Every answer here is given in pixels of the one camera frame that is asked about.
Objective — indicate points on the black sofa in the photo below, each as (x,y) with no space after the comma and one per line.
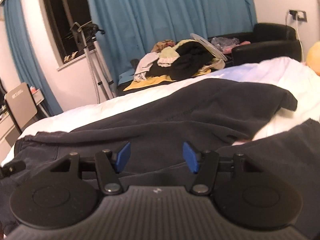
(265,47)

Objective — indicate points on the white garment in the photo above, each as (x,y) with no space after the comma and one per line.
(147,62)

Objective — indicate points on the brown patterned garment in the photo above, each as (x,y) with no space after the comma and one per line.
(162,45)

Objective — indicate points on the black pants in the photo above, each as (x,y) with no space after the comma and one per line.
(175,120)

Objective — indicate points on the wall socket with chargers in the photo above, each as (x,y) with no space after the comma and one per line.
(302,16)

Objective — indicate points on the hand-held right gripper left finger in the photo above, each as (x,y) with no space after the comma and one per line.
(123,157)

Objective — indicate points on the wide blue curtain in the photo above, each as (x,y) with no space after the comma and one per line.
(162,10)

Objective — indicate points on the white bed cover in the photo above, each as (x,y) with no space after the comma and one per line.
(275,75)

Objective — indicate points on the yellow plush toy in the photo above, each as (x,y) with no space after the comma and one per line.
(315,55)

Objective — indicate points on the beige chair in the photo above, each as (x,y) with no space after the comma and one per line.
(21,102)

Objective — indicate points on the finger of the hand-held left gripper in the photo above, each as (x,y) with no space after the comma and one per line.
(13,168)

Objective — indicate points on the clear plastic bag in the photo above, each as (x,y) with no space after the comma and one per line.
(225,42)

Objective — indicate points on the cream cloth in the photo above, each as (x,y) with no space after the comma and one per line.
(217,63)

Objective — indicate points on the clear plastic disc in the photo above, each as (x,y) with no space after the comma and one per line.
(207,45)

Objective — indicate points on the garment steamer stand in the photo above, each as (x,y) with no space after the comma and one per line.
(81,33)

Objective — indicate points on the dark window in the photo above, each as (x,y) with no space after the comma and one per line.
(57,17)

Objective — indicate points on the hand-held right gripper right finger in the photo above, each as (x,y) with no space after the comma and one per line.
(190,158)

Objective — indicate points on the narrow blue curtain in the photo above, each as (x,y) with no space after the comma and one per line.
(22,55)

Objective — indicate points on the blue cloth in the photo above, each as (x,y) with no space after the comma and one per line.
(125,76)

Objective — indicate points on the pink cloth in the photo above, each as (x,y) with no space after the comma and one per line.
(235,47)

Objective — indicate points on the brown cloth on windowsill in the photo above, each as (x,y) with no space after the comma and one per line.
(71,57)

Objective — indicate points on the pale yellow fluffy garment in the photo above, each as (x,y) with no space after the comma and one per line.
(168,55)

